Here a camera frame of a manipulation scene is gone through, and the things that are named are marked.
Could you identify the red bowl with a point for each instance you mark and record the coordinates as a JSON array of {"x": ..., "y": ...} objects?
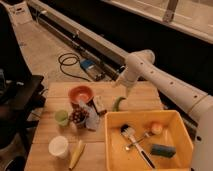
[{"x": 82, "y": 92}]

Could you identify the blue box device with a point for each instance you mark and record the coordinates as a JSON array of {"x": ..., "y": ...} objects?
[{"x": 87, "y": 64}]

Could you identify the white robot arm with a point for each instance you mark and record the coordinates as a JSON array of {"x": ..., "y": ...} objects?
[{"x": 193, "y": 101}]

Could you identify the yellow plastic bin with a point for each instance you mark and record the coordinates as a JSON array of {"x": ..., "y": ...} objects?
[{"x": 174, "y": 134}]

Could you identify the dotted dark cup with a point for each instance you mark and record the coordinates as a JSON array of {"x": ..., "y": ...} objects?
[{"x": 78, "y": 117}]

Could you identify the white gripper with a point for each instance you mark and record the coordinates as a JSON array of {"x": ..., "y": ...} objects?
[{"x": 127, "y": 91}]

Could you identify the small brown box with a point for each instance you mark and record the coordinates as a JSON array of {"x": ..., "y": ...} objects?
[{"x": 98, "y": 103}]

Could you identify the dish brush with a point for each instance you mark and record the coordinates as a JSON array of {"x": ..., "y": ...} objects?
[{"x": 128, "y": 132}]

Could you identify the black side furniture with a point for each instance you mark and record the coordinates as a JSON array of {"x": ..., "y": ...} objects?
[{"x": 19, "y": 88}]

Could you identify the peach toy fruit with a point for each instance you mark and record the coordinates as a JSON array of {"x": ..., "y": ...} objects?
[{"x": 156, "y": 128}]

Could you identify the blue green sponge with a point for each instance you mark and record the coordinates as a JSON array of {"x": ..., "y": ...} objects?
[{"x": 162, "y": 150}]

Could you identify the metal spoon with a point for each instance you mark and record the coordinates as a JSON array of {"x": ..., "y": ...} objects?
[{"x": 134, "y": 141}]

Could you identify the white cup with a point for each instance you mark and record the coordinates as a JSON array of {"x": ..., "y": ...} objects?
[{"x": 59, "y": 147}]

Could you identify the green cup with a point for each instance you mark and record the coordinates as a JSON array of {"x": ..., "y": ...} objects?
[{"x": 62, "y": 117}]

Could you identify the white floor box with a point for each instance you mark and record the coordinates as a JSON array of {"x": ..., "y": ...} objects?
[{"x": 20, "y": 13}]

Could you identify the clear plastic bag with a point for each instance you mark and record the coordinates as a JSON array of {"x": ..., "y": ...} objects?
[{"x": 93, "y": 119}]

